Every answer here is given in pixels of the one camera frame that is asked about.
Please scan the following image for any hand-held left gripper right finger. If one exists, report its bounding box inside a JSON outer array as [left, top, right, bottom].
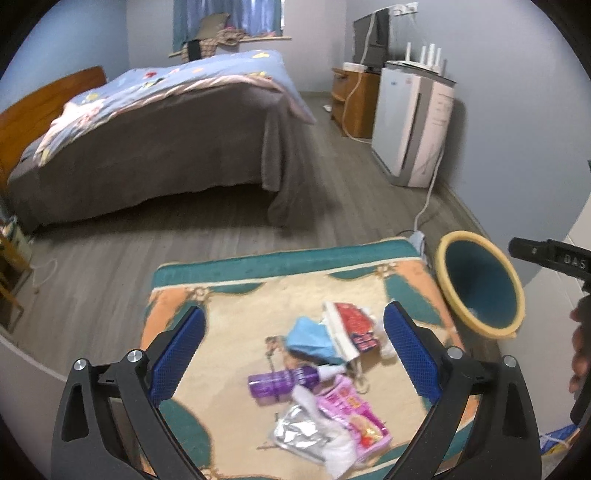
[[383, 301, 541, 480]]

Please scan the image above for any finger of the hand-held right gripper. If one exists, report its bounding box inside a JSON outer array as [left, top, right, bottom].
[[508, 237, 552, 268]]

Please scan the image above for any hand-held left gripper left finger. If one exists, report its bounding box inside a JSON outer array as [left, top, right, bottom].
[[52, 305, 207, 480]]

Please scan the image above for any clear plastic wrapper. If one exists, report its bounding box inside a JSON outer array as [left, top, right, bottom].
[[369, 318, 399, 361]]

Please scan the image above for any teal trash bin yellow rim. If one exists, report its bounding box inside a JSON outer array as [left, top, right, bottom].
[[435, 231, 526, 341]]

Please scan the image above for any red snack packet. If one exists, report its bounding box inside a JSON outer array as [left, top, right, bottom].
[[322, 301, 384, 371]]

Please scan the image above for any pink snack packet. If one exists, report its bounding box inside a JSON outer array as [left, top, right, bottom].
[[316, 374, 394, 452]]

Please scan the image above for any blue face mask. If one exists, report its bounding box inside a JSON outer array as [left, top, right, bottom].
[[283, 316, 348, 366]]

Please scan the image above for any purple spray bottle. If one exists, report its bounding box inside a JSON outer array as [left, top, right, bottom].
[[248, 362, 348, 408]]

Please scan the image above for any white tissue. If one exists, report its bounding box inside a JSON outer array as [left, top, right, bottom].
[[291, 385, 364, 479]]

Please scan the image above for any silver foil pouch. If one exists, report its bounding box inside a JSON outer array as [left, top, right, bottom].
[[268, 403, 334, 463]]

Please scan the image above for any person's right hand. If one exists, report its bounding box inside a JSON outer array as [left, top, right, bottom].
[[569, 295, 591, 394]]

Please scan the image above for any blue printed bag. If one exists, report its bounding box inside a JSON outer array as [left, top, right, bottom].
[[539, 424, 583, 459]]

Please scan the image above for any wooden chair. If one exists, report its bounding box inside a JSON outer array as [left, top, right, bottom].
[[0, 225, 34, 334]]

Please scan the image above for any white air purifier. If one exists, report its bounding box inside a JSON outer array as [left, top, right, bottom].
[[372, 60, 457, 188]]

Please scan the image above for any bed with grey cover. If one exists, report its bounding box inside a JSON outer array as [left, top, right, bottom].
[[7, 76, 317, 232]]

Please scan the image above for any white router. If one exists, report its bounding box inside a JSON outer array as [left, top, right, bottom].
[[387, 41, 450, 75]]

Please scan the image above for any wooden cabinet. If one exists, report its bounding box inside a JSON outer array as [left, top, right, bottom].
[[331, 67, 382, 140]]

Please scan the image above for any black monitor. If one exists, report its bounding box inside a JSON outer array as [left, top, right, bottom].
[[353, 8, 391, 71]]

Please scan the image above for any blue printed quilt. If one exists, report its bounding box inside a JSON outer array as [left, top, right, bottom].
[[34, 49, 317, 168]]

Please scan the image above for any plaid clothes pile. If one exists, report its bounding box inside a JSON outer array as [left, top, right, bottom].
[[200, 14, 253, 48]]

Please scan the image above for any blue curtain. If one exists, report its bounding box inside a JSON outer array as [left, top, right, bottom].
[[173, 0, 283, 52]]

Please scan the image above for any white purifier cable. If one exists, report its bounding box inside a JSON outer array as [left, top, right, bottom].
[[412, 142, 447, 237]]

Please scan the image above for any white floor cable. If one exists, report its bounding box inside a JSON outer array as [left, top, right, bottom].
[[29, 257, 59, 295]]

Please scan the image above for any white cabinet cable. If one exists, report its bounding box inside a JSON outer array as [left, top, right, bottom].
[[342, 18, 385, 140]]

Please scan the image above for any wooden bed frame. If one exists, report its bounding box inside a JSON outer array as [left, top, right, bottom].
[[0, 66, 108, 186]]

